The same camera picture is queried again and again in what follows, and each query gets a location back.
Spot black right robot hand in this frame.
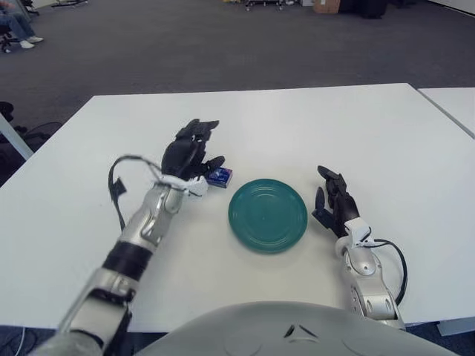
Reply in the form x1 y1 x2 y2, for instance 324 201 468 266
310 165 374 248

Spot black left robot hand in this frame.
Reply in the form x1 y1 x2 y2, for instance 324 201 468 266
161 118 227 198

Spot blue gum pack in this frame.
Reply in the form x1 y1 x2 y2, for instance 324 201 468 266
206 167 234 189

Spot green round plate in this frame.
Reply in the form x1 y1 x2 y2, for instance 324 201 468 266
227 178 309 254

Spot grey robot torso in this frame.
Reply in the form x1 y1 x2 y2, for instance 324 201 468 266
139 300 461 356

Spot white neighbouring table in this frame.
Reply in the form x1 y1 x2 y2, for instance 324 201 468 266
417 87 475 140

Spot white table leg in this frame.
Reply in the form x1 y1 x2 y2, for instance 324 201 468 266
0 111 34 161

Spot white table foot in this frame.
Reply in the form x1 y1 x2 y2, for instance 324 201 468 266
436 317 475 337

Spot metal wheeled rack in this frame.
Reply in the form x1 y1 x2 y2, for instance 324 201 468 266
243 0 298 12

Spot black object on floor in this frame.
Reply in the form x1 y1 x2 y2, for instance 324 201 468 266
0 100 16 122

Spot black bulky seat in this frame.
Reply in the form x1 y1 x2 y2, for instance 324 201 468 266
339 0 387 19

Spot brown cardboard box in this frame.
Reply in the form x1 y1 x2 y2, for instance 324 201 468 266
313 0 341 15

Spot seated person in jeans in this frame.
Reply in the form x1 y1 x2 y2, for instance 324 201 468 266
0 0 45 49

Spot black office chair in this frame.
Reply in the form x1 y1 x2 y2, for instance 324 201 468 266
0 24 20 53

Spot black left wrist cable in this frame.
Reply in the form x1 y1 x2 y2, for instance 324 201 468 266
107 154 186 233

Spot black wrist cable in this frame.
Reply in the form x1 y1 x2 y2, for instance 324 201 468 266
365 239 408 307
107 154 186 233

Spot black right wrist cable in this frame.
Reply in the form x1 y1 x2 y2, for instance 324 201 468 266
365 239 408 307

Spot black floor cables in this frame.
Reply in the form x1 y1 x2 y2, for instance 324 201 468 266
14 121 62 144

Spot white floor cable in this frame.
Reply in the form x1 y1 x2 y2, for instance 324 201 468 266
0 326 38 356

